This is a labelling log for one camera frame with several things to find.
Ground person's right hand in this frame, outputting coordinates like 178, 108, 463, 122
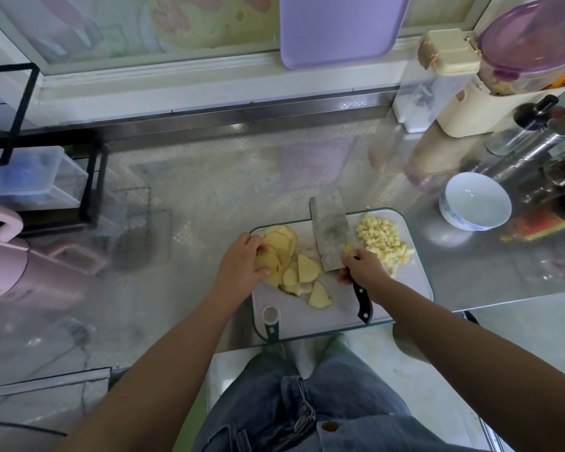
339, 244, 399, 302

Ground person's left hand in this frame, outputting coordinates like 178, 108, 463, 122
209, 232, 276, 309

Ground pile of diced potato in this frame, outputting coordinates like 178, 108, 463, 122
356, 213, 416, 279

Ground pile of yellow potato slices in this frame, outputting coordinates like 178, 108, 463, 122
254, 225, 335, 311

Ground steel cleaver knife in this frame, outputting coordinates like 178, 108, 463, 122
309, 189, 374, 325

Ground white bowl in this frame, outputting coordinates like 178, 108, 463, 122
439, 171, 514, 232

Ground person's right forearm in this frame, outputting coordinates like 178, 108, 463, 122
377, 277, 565, 452

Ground person's left forearm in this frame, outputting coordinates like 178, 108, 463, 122
56, 294, 241, 452

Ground person's white left shoe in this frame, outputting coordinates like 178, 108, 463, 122
262, 336, 293, 358

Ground person's blue jeans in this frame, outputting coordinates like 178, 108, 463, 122
193, 336, 495, 452

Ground white cutting board green rim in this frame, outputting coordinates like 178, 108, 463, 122
249, 208, 436, 343

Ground green mat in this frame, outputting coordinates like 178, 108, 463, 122
169, 385, 210, 452

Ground black metal rack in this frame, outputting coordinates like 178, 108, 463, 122
0, 63, 109, 236

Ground cream plastic canister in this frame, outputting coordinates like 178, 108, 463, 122
436, 75, 565, 139

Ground clear container cream lid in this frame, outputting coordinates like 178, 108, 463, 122
392, 29, 482, 134

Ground steel shaker brown cap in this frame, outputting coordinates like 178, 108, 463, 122
475, 106, 565, 185

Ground glass bottle black cap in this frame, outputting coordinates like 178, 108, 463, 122
485, 95, 559, 156

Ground glass jar red lid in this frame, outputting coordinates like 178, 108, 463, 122
541, 150, 565, 198

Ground clear plastic storage box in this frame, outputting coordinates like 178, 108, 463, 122
0, 146, 89, 211

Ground steel bin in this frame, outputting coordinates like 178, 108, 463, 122
0, 366, 114, 452

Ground purple plastic cutting board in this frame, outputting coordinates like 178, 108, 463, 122
277, 0, 414, 70

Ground purple lid food container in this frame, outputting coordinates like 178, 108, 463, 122
476, 0, 565, 97

